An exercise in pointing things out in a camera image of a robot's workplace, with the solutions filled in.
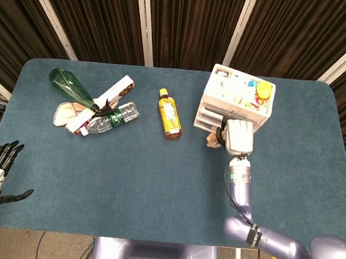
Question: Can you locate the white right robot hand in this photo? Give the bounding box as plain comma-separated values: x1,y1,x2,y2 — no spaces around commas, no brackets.
214,117,256,157

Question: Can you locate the brown plush keychain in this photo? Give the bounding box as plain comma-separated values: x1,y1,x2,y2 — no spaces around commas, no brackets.
204,131,228,150

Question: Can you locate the white plastic drawer unit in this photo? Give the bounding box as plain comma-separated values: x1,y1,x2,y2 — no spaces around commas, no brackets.
192,62,278,136

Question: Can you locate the yellow round lid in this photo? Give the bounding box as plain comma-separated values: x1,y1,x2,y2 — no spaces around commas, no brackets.
255,81,274,100

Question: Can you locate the yellow tea bottle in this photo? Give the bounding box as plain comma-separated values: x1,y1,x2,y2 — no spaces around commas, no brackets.
155,88,186,141

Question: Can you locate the white knitted cloth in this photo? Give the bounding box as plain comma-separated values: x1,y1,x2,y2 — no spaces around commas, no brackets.
52,100,87,129

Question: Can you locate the clear green-label water bottle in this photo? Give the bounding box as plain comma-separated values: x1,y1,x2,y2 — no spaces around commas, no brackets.
80,98,141,141

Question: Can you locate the dark brown curtain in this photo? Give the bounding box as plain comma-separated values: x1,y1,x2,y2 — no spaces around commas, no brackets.
0,0,346,159

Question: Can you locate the green spray bottle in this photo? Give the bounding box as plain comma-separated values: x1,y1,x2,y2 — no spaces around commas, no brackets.
45,67,123,120

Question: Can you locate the white red toothpaste box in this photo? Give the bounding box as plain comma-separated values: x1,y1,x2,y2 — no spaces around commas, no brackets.
64,71,136,139

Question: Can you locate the silver robot torso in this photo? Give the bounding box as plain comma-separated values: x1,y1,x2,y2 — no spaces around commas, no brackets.
90,236,222,259

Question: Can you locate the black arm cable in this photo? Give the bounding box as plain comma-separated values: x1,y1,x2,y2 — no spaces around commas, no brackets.
218,166,268,259

